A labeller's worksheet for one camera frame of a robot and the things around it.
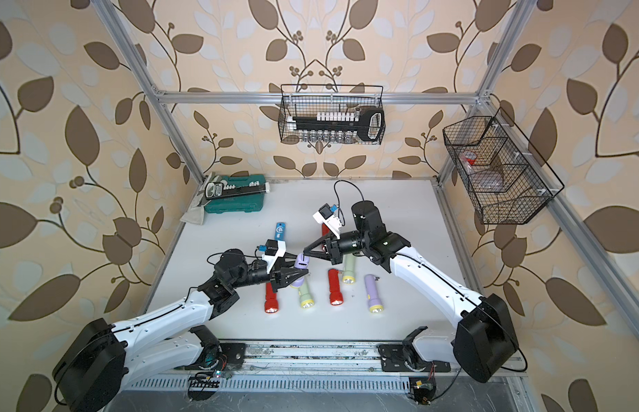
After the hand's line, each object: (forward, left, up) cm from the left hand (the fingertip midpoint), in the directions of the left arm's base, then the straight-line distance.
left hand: (301, 262), depth 70 cm
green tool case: (+35, +26, -17) cm, 47 cm away
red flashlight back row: (+25, -6, -21) cm, 33 cm away
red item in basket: (+31, -52, +12) cm, 62 cm away
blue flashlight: (+24, +12, -20) cm, 34 cm away
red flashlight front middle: (-2, -10, -20) cm, 23 cm away
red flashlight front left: (-4, +11, -20) cm, 23 cm away
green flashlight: (+7, -15, -19) cm, 25 cm away
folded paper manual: (+34, +49, -22) cm, 64 cm away
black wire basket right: (+21, -59, +13) cm, 63 cm away
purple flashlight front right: (-5, -23, -19) cm, 30 cm away
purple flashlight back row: (-1, 0, +3) cm, 3 cm away
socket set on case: (+41, +41, -16) cm, 61 cm away
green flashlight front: (-2, 0, -19) cm, 19 cm away
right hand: (+2, -2, +2) cm, 3 cm away
